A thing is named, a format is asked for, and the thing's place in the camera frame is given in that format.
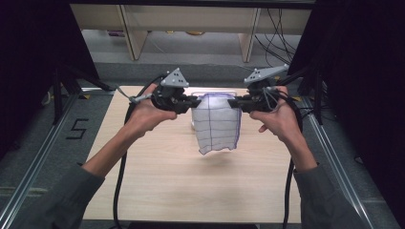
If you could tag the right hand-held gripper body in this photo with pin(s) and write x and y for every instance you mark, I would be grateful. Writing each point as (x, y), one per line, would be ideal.
(266, 75)

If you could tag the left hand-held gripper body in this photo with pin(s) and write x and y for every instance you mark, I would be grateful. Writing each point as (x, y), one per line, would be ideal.
(173, 81)

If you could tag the white plastic rack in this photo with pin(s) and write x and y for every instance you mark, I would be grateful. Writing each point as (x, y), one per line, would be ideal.
(197, 93)

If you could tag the white cloth with purple edge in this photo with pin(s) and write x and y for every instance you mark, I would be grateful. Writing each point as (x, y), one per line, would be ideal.
(216, 124)

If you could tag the person's right hand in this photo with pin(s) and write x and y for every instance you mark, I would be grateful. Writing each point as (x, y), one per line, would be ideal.
(280, 122)

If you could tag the person's left hand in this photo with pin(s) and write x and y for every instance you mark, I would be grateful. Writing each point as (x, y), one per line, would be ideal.
(144, 114)

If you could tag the yellow floor tape piece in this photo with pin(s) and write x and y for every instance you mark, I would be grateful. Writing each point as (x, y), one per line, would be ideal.
(297, 99)
(84, 96)

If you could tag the black metal stand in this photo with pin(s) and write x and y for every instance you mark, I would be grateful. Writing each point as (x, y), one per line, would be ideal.
(60, 92)
(313, 92)

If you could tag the yellow round object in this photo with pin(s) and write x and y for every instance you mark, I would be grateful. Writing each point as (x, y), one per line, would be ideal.
(195, 32)

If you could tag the light wooden desk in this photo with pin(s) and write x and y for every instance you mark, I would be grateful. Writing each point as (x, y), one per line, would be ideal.
(191, 19)

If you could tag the black curtain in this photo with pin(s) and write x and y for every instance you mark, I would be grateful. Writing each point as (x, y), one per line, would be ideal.
(31, 63)
(366, 79)

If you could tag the aluminium floor rail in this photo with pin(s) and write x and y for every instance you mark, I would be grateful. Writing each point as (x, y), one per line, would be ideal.
(337, 171)
(35, 159)

